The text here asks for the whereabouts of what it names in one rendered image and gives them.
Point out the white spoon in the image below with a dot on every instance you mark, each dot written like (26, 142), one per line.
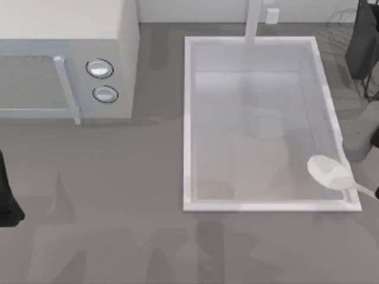
(327, 173)

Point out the white sink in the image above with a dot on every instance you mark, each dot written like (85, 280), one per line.
(189, 124)

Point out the tall white tap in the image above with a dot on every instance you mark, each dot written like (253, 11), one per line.
(252, 20)

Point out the pale microwave oven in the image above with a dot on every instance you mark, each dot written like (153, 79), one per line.
(124, 59)

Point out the small round microwave knob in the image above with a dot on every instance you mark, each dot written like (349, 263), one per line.
(105, 94)

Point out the large round microwave knob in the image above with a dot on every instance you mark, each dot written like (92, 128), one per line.
(99, 68)

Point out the microwave glass door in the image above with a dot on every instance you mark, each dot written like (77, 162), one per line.
(29, 83)

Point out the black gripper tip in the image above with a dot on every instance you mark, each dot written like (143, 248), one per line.
(7, 195)

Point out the white wall socket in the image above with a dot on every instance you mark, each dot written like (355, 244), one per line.
(272, 15)

